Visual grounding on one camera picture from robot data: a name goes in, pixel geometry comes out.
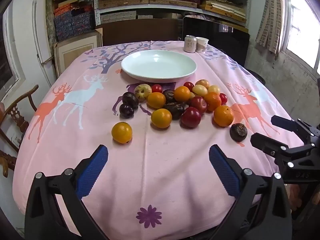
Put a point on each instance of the dark window white frame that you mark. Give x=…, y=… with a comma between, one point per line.
x=8, y=60

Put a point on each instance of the grey marble slab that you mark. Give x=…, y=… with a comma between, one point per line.
x=51, y=25

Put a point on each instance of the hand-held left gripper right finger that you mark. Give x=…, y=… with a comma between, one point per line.
x=223, y=172

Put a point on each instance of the lone dark passion fruit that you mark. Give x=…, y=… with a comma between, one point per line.
x=238, y=132

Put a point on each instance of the white paper cup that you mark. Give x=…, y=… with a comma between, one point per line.
x=202, y=45

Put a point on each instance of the red plum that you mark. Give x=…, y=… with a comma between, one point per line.
x=190, y=117
x=198, y=104

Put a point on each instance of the dark brown water chestnut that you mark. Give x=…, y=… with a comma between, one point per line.
x=175, y=110
x=170, y=95

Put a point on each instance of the stack of blue patterned boxes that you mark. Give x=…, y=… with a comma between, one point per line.
x=72, y=22

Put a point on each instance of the pale striped apple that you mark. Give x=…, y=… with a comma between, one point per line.
x=143, y=91

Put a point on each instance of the orange tangerine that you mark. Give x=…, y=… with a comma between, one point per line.
x=223, y=115
x=212, y=101
x=182, y=93

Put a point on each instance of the white metal shelf rack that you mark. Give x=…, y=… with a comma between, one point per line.
x=120, y=8

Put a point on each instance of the pink cloth bundle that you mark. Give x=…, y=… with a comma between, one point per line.
x=196, y=17

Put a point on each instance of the pale yellow pear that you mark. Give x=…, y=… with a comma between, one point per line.
x=200, y=90
x=214, y=89

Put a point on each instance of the white plate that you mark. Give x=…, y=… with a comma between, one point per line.
x=160, y=65

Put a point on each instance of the dark purple plum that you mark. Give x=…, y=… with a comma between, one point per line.
x=126, y=111
x=130, y=99

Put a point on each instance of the hanging bamboo mat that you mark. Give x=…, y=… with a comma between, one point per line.
x=271, y=17

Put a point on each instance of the pale drink can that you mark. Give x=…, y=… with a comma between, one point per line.
x=190, y=44

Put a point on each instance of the red cherry tomato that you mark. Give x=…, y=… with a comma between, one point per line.
x=188, y=85
x=223, y=98
x=156, y=88

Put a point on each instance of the black round stool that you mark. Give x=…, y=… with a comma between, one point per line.
x=257, y=76

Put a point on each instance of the pale blushed apple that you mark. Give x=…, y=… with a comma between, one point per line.
x=202, y=83

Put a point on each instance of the bright window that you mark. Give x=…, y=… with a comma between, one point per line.
x=302, y=30

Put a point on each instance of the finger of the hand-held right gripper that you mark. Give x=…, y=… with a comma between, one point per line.
x=285, y=123
x=265, y=142

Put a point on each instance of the black glossy panel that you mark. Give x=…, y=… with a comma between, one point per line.
x=220, y=42

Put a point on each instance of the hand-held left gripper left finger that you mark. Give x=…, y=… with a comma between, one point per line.
x=91, y=173

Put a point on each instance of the smooth yellow orange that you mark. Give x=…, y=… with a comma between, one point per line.
x=161, y=118
x=121, y=132
x=156, y=100

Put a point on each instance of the person's right hand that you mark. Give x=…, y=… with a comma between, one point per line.
x=296, y=197

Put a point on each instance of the white board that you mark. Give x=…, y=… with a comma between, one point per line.
x=41, y=37

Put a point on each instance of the pink deer printed tablecloth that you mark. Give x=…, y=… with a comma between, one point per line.
x=162, y=160

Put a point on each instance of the brown wooden chair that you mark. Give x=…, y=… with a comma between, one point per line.
x=15, y=120

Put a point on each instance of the brown wooden panel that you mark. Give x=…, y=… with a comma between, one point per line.
x=140, y=32

